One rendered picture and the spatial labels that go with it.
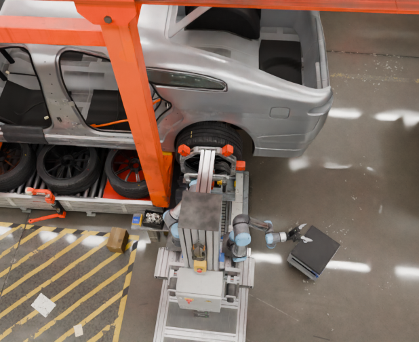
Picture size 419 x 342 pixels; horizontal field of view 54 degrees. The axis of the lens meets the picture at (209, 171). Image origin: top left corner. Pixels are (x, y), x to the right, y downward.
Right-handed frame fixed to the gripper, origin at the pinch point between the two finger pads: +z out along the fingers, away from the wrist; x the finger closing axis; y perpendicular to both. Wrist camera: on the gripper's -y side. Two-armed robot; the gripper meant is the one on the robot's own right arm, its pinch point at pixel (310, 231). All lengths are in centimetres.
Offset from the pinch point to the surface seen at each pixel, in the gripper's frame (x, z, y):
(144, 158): -70, -123, -31
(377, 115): -204, 169, 96
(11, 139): -160, -263, 18
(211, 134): -108, -63, -9
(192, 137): -111, -80, -6
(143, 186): -110, -136, 59
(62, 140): -150, -211, 18
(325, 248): -25, 38, 87
